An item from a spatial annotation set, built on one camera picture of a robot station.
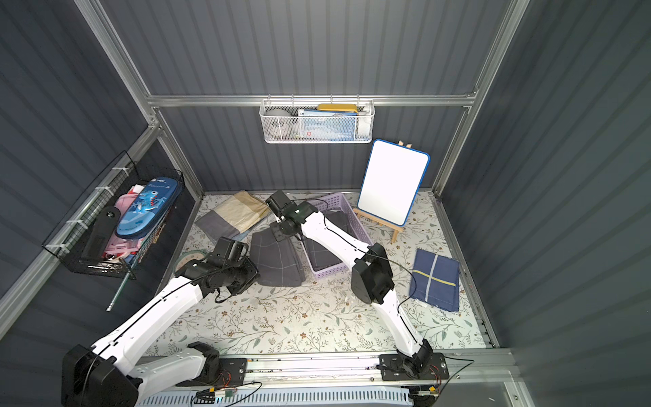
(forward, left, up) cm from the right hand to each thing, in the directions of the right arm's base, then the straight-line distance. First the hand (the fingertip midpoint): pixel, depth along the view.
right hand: (286, 225), depth 89 cm
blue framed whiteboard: (+13, -37, +10) cm, 41 cm away
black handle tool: (-18, +43, +19) cm, 50 cm away
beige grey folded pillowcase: (+16, +27, -14) cm, 34 cm away
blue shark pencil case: (-6, +33, +20) cm, 39 cm away
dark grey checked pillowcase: (-11, +3, -7) cm, 14 cm away
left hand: (-18, +6, -3) cm, 19 cm away
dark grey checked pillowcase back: (-6, -12, -11) cm, 17 cm away
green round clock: (-5, +40, -13) cm, 43 cm away
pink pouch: (-19, +38, +16) cm, 45 cm away
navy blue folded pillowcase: (-13, -54, -15) cm, 58 cm away
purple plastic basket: (+22, -16, -12) cm, 29 cm away
